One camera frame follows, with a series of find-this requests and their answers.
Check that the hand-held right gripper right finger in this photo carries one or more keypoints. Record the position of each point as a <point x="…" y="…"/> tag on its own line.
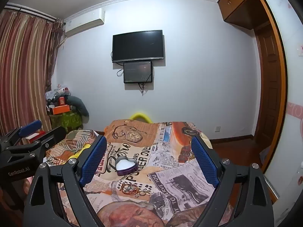
<point x="204" y="163"/>

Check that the brown wooden door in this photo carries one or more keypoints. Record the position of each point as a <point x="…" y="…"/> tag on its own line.
<point x="269" y="87"/>

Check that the red white box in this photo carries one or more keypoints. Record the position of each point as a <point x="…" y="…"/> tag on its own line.
<point x="35" y="136"/>

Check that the printed blanket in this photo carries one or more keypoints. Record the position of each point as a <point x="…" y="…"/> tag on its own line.
<point x="165" y="151"/>

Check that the wooden overhead cabinet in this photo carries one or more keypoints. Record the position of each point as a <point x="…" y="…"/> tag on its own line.
<point x="236" y="4"/>

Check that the yellow garment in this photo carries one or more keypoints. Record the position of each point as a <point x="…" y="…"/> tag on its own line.
<point x="80" y="151"/>

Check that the white air conditioner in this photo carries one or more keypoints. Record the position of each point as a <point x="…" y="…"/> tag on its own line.
<point x="85" y="21"/>

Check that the small black wall monitor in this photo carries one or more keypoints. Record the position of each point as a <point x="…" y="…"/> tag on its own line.
<point x="137" y="72"/>

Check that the white plastic bags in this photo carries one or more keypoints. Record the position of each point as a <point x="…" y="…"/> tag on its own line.
<point x="56" y="92"/>

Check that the small red box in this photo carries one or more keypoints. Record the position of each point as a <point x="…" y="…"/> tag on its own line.
<point x="62" y="101"/>

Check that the white wall socket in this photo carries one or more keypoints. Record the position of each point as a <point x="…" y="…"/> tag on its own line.
<point x="217" y="128"/>

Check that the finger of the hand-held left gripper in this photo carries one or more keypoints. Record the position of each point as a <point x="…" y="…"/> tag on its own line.
<point x="30" y="126"/>
<point x="53" y="134"/>

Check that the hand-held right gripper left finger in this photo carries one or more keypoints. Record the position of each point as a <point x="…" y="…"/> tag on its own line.
<point x="94" y="158"/>

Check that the white sliding wardrobe door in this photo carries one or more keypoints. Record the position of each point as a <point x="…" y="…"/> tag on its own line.
<point x="291" y="87"/>

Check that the purple heart-shaped tin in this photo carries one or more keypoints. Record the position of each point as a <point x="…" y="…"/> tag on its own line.
<point x="125" y="166"/>

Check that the green patterned cloth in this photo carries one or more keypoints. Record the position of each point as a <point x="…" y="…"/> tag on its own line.
<point x="67" y="121"/>

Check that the orange box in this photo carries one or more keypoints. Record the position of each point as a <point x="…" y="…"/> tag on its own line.
<point x="61" y="110"/>

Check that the wooden baseboard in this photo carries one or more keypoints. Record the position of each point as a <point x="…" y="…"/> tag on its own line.
<point x="232" y="139"/>

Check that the curtain rod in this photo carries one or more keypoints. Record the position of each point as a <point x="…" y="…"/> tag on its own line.
<point x="30" y="10"/>

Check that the black wall television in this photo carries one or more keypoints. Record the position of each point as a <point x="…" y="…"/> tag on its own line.
<point x="138" y="46"/>

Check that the striped curtain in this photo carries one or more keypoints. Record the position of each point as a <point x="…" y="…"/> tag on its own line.
<point x="23" y="63"/>

